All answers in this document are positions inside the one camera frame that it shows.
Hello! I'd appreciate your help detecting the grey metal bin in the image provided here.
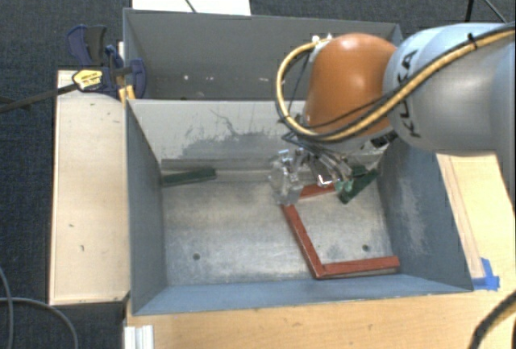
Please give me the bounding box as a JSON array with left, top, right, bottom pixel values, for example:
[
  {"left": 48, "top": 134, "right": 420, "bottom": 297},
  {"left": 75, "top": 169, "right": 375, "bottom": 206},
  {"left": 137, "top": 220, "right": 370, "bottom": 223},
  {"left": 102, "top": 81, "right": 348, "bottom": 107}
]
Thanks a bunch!
[{"left": 122, "top": 7, "right": 475, "bottom": 317}]

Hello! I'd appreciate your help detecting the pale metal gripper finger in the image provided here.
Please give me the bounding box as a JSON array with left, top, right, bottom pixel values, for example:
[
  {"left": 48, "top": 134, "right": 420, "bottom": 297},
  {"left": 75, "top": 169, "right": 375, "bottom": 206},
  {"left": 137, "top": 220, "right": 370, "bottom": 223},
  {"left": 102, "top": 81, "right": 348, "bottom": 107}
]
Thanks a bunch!
[
  {"left": 268, "top": 153, "right": 292, "bottom": 206},
  {"left": 287, "top": 166, "right": 305, "bottom": 204}
]

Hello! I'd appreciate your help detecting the red-brown flat block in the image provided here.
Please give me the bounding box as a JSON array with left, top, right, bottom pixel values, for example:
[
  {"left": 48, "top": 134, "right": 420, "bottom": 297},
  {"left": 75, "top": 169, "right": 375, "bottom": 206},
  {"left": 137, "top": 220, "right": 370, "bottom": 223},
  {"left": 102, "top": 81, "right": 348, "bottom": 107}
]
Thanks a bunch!
[
  {"left": 280, "top": 203, "right": 328, "bottom": 280},
  {"left": 298, "top": 182, "right": 338, "bottom": 200}
]

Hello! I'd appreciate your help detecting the pale wood flat board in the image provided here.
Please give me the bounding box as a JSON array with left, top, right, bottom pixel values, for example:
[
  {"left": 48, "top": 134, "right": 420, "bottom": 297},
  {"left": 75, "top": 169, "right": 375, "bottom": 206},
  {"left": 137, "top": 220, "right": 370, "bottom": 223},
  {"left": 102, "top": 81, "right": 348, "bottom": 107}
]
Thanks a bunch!
[{"left": 48, "top": 70, "right": 132, "bottom": 306}]

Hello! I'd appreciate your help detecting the dark green flat block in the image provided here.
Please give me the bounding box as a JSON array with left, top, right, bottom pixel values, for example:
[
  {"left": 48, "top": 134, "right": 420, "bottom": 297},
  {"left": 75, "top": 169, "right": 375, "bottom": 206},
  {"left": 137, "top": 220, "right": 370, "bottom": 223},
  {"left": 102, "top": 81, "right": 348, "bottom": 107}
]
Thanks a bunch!
[
  {"left": 160, "top": 166, "right": 218, "bottom": 189},
  {"left": 337, "top": 168, "right": 381, "bottom": 205}
]

